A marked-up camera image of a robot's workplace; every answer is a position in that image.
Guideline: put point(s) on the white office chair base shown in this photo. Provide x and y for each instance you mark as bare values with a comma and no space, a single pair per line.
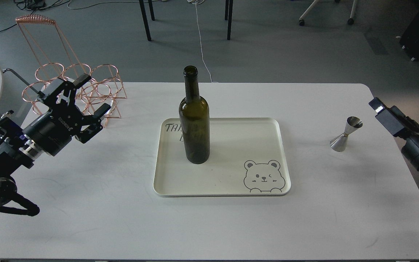
319,11

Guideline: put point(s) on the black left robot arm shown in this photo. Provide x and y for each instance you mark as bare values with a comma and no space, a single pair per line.
16,150

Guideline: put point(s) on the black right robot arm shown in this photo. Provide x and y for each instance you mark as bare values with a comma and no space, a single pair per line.
401,127

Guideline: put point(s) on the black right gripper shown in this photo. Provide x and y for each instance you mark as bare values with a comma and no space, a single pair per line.
401,126

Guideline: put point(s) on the copper wire bottle rack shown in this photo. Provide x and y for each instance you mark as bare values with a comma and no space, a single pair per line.
105,86

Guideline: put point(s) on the dark green wine bottle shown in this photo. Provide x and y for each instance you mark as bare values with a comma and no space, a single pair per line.
195,119

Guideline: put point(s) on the cream tray with bear print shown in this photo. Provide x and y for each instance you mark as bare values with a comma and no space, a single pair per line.
247,159

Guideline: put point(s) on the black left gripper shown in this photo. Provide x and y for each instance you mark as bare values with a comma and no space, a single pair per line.
53,130

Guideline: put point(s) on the steel double jigger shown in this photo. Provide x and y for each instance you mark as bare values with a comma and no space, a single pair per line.
339,143

